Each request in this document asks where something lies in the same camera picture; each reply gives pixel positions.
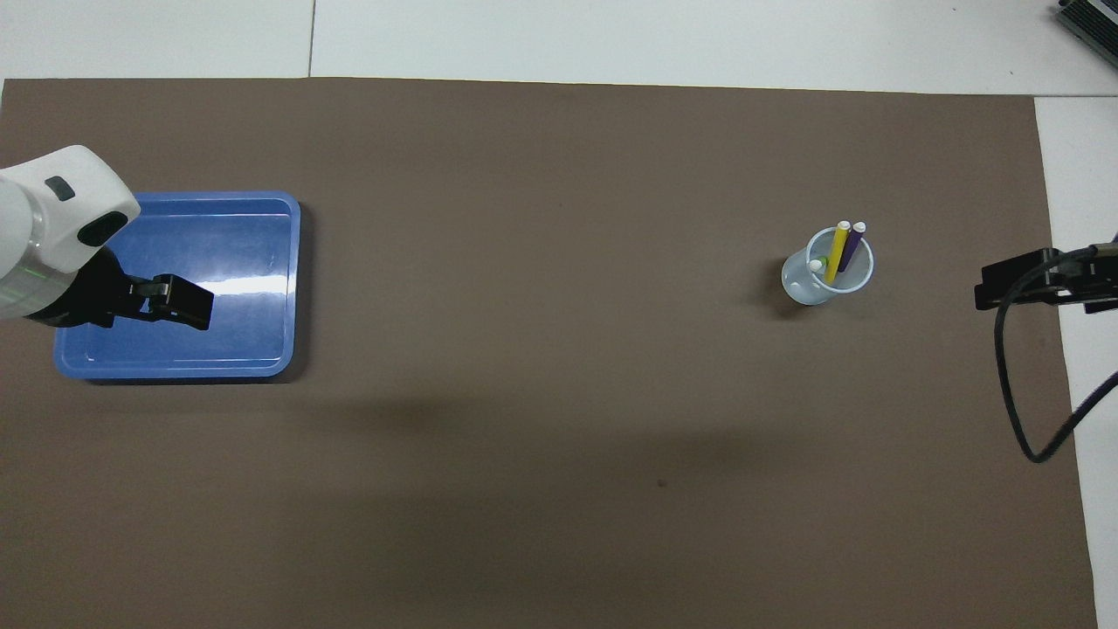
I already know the purple pen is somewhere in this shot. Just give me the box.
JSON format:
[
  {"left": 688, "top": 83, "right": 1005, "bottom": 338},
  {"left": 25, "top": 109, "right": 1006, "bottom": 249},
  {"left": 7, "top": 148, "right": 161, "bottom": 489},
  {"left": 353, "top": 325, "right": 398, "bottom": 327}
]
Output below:
[{"left": 838, "top": 221, "right": 867, "bottom": 272}]

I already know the brown table mat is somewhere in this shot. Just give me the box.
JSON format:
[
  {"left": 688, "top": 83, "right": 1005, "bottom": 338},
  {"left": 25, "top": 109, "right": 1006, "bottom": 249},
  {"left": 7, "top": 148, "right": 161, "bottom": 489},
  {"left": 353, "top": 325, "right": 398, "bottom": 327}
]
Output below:
[{"left": 0, "top": 77, "right": 1100, "bottom": 629}]

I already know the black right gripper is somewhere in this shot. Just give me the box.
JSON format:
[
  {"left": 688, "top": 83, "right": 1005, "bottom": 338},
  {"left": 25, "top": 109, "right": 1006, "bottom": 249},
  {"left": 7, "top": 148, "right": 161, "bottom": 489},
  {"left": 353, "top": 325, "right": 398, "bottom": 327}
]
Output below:
[{"left": 974, "top": 248, "right": 1118, "bottom": 315}]

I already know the blue plastic tray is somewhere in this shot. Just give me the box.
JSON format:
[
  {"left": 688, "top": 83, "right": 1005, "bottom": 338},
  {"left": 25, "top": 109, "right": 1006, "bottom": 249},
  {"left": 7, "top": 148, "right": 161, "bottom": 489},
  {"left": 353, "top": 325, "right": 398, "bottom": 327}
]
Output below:
[{"left": 54, "top": 190, "right": 302, "bottom": 382}]

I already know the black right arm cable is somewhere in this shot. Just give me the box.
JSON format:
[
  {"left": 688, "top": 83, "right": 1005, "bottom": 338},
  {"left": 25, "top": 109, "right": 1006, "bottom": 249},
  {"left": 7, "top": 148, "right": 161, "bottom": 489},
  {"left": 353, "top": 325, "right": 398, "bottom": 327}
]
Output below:
[{"left": 994, "top": 234, "right": 1118, "bottom": 464}]

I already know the grey finned device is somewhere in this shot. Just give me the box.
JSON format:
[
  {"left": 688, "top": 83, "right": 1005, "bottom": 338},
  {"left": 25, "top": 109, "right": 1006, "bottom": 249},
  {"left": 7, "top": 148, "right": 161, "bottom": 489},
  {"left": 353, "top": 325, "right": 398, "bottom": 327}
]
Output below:
[{"left": 1055, "top": 0, "right": 1118, "bottom": 69}]

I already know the yellow pen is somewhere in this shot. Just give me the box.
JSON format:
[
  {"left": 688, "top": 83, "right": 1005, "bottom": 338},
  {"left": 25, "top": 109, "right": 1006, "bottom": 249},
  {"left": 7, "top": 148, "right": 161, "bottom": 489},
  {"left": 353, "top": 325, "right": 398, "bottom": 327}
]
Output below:
[{"left": 825, "top": 220, "right": 852, "bottom": 284}]

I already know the translucent white plastic cup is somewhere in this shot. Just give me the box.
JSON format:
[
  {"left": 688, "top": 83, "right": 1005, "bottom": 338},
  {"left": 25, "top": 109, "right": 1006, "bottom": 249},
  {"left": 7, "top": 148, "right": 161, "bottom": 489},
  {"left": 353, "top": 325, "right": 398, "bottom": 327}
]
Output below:
[{"left": 781, "top": 226, "right": 875, "bottom": 307}]

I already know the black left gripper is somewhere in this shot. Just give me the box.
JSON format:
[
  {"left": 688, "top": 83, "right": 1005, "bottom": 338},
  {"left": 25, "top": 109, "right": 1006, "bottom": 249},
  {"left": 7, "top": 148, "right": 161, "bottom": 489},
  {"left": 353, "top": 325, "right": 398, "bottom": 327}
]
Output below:
[{"left": 26, "top": 249, "right": 215, "bottom": 332}]

